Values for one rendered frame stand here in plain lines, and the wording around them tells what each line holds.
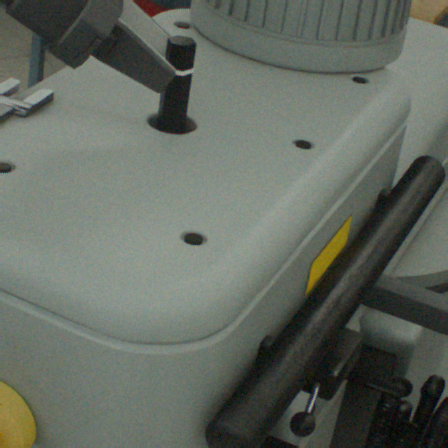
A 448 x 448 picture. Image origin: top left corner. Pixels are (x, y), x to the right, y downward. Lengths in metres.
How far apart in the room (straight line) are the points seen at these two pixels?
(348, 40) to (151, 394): 0.41
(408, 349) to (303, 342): 0.54
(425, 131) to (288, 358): 0.57
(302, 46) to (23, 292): 0.38
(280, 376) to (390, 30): 0.38
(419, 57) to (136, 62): 0.69
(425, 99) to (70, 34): 0.65
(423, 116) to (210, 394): 0.65
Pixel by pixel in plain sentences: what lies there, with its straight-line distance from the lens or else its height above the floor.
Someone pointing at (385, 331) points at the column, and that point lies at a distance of 1.33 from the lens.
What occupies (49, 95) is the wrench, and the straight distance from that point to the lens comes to 0.88.
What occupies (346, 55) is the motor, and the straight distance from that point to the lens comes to 0.99.
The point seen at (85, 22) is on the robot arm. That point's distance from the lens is 0.77.
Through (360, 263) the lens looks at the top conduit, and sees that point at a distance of 0.90.
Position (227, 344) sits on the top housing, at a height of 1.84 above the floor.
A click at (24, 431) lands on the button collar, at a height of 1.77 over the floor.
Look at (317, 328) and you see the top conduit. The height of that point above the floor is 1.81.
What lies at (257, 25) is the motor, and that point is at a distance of 0.99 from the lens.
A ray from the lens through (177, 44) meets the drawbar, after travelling 0.83.
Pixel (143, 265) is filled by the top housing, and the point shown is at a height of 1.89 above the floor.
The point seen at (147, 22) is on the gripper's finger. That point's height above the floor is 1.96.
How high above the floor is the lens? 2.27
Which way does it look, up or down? 30 degrees down
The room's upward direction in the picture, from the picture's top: 9 degrees clockwise
